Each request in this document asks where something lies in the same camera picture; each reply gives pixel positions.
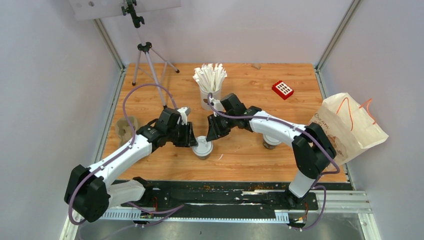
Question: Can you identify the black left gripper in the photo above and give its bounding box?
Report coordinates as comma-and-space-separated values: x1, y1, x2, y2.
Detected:
167, 121, 200, 148

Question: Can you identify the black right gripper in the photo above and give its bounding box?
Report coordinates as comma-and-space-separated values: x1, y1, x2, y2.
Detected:
207, 111, 237, 142

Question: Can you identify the white coffee cup lid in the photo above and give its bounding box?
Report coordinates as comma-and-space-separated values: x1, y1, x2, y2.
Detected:
191, 135, 213, 156

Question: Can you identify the brown cup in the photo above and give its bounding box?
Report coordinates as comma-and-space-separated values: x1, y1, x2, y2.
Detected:
197, 154, 211, 160
262, 134, 282, 150

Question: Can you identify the cardboard cup carrier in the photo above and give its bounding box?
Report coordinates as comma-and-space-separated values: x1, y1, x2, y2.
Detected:
115, 115, 139, 147

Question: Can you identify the paper takeout bag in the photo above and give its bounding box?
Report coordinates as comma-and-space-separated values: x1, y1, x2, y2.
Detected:
309, 92, 389, 166

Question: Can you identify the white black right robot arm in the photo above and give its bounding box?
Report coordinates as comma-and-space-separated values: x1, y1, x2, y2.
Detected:
206, 93, 337, 209

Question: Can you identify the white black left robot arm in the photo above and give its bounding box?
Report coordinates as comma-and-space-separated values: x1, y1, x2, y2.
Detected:
64, 107, 198, 223

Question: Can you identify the white cup of straws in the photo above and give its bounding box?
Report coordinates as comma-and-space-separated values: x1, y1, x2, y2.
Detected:
192, 63, 228, 111

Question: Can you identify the red white toy block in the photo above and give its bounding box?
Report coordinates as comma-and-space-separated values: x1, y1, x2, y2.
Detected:
271, 80, 294, 100

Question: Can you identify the white perforated board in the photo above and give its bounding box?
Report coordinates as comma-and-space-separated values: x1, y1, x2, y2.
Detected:
69, 0, 182, 21

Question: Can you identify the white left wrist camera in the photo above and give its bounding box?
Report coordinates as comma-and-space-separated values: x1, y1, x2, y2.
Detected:
177, 106, 191, 125

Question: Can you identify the aluminium rail frame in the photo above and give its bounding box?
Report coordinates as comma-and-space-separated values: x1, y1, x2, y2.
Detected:
61, 183, 376, 240

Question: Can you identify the camera tripod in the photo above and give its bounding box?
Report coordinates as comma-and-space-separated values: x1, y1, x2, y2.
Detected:
121, 0, 180, 108

